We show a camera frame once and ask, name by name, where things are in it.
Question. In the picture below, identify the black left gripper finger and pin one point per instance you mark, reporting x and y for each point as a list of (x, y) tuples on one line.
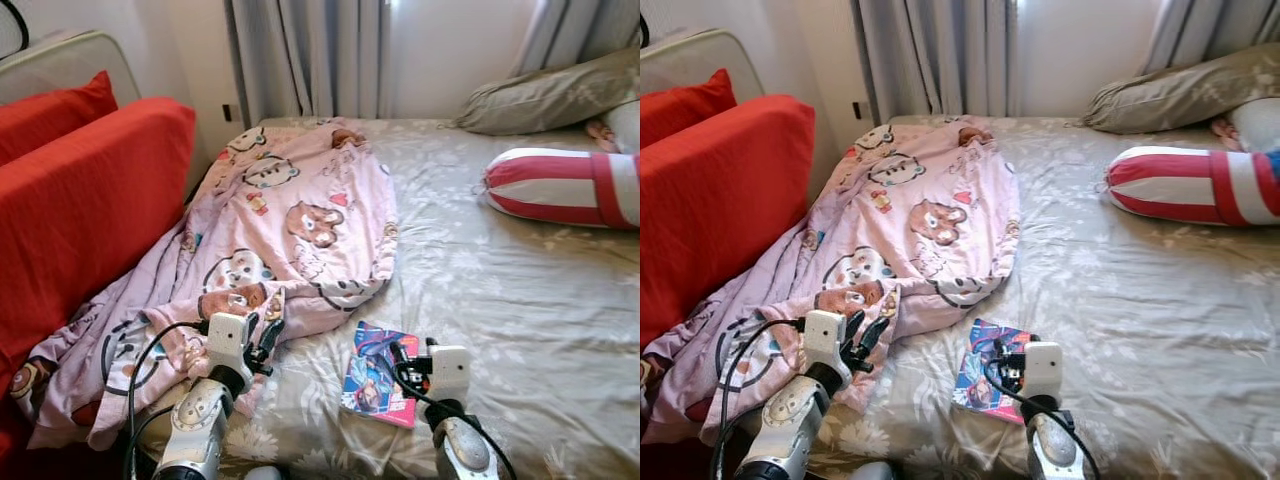
[(854, 330), (274, 335), (877, 335), (256, 330)]

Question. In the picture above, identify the colourful comic book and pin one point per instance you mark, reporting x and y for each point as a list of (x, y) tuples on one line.
[(975, 385), (370, 385)]

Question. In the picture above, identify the pink cartoon print blanket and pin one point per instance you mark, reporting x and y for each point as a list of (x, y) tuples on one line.
[(300, 210), (930, 210)]

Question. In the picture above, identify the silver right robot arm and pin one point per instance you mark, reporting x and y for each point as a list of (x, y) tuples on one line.
[(465, 450), (1055, 450)]

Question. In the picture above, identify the bed with beige floral sheet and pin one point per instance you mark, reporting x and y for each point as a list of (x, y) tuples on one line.
[(1150, 310), (520, 300)]

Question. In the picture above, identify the grey robot leg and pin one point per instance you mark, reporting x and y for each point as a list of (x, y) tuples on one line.
[(262, 473), (872, 472)]

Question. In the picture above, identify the large red covered cushion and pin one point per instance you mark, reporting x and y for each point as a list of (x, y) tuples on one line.
[(80, 220), (720, 200)]

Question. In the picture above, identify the red white blue star bolster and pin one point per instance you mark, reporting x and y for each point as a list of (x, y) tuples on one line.
[(1170, 188), (550, 190)]

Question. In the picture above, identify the small pink plush toy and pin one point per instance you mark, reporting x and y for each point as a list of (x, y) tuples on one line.
[(600, 133), (1225, 132)]

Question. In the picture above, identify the beige floral pillow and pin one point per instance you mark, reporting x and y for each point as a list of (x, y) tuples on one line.
[(550, 100), (1180, 95)]

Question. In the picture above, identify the grey pleated curtain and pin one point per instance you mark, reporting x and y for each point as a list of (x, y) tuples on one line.
[(1210, 30), (310, 60), (935, 60), (580, 35)]

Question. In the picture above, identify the small red cushion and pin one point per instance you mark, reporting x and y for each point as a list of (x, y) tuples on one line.
[(680, 110), (50, 120)]

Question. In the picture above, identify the plain white pillow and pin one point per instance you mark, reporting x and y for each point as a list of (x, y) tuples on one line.
[(625, 125), (1255, 125)]

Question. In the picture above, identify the grey-green upright mattress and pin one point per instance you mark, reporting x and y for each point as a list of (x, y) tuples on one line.
[(70, 65), (700, 60)]

